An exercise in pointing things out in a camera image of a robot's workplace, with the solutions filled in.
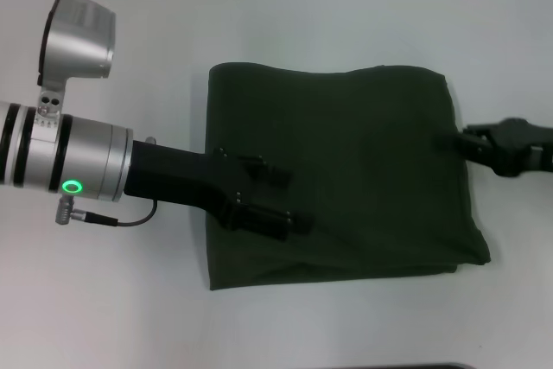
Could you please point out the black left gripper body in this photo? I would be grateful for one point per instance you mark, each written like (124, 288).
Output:
(181, 179)

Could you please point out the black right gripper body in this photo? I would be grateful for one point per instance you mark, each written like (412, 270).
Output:
(520, 146)

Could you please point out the silver left camera mount bracket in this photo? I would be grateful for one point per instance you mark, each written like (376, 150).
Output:
(49, 107)

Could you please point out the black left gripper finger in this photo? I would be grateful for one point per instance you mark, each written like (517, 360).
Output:
(276, 220)
(268, 172)

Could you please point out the dark green FREE t-shirt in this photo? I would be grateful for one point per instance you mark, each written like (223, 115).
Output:
(345, 148)

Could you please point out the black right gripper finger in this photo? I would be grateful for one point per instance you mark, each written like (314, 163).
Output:
(473, 148)
(479, 129)

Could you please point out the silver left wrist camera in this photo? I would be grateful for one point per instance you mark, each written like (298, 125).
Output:
(80, 36)

